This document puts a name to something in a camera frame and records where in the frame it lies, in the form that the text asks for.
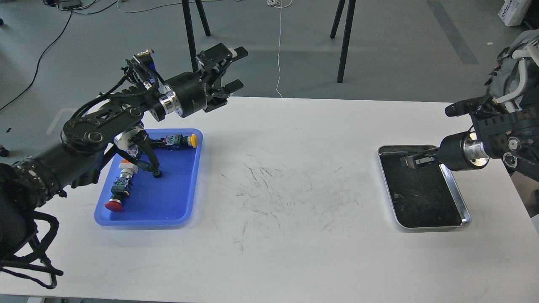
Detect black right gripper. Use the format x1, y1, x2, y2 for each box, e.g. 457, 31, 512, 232
400, 132, 490, 171

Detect orange white switch part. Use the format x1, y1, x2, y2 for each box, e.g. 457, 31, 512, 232
119, 158, 139, 174

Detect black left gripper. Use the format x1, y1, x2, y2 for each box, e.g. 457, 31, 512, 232
159, 43, 248, 119

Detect black stand legs left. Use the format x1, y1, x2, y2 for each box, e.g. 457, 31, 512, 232
181, 0, 212, 81

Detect white hanging cord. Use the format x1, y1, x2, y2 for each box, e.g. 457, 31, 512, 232
267, 0, 293, 98

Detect red push button switch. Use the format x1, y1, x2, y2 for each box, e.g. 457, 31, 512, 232
104, 171, 133, 212

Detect silver metal tray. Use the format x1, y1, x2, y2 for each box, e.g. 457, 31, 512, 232
377, 145, 471, 232

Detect grey white chair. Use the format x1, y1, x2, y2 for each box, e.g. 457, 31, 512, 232
485, 29, 539, 113

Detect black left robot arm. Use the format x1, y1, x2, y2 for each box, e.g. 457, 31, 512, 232
1, 43, 248, 289

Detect black stand legs right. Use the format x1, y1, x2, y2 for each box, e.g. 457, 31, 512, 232
330, 0, 357, 84

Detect blue plastic tray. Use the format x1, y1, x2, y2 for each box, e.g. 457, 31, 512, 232
94, 128, 203, 228

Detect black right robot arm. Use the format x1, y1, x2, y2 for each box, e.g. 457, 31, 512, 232
400, 94, 539, 181

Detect white cardboard box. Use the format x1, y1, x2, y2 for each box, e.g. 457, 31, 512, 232
497, 0, 532, 27

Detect yellow push button switch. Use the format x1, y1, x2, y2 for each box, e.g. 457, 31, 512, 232
162, 134, 198, 150

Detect black stand legs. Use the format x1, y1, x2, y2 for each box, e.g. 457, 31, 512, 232
181, 0, 212, 81
330, 0, 357, 84

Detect black floor cable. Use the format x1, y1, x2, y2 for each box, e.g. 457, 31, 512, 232
0, 0, 118, 112

